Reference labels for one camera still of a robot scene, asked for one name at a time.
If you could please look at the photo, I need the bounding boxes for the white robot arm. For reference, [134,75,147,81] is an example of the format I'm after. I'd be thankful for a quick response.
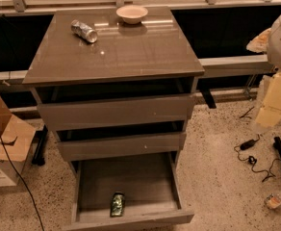
[246,14,281,134]

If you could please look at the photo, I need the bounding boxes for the top grey drawer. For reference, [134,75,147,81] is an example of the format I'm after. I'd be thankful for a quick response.
[38,94,193,131]

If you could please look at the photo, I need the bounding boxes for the black stand leg left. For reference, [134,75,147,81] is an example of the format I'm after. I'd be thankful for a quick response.
[32,126,48,166]

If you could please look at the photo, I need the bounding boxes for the grey drawer cabinet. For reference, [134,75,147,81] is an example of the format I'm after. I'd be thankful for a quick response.
[22,5,206,231]

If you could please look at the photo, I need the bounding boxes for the black cable on left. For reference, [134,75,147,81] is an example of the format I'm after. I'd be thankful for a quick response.
[0,105,46,231]

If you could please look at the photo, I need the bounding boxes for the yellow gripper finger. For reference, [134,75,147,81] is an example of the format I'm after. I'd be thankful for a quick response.
[246,28,271,53]

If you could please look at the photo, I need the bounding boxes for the beige bowl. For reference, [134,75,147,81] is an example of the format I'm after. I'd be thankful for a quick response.
[116,5,148,25]

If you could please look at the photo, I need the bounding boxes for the bottom grey open drawer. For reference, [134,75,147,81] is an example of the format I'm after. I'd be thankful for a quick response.
[63,153,193,231]

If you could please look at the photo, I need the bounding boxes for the middle grey drawer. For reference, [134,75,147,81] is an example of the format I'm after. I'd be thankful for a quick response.
[58,132,187,161]

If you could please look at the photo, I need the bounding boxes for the plastic bottle on floor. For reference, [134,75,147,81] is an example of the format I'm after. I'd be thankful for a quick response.
[264,190,281,210]

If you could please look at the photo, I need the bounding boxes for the silver crushed can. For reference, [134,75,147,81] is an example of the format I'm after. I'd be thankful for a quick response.
[70,20,98,43]

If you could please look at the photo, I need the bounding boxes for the green soda can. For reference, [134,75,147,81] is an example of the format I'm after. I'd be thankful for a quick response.
[110,192,125,218]

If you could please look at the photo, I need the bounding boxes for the cardboard box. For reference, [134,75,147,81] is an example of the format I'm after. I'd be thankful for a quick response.
[0,96,36,187]

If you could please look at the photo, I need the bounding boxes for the black power adapter with cable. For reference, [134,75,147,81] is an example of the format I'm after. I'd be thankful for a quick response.
[234,135,277,182]

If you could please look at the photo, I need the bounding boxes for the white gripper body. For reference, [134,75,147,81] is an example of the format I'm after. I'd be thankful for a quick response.
[251,71,281,134]

